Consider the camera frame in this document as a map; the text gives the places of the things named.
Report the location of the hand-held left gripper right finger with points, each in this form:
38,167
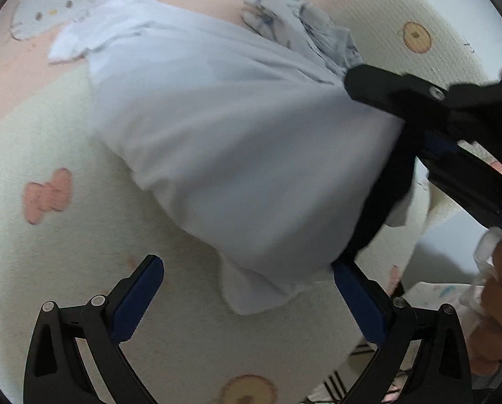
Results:
358,303

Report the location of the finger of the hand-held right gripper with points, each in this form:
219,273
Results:
457,181
385,88

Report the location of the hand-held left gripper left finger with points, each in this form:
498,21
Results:
135,298

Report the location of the white shirt with navy trim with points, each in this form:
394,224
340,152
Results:
234,134

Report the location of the pink cream cartoon printed blanket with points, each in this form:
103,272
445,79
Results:
65,261

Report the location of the white blue-printed garment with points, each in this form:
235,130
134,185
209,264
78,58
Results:
301,21

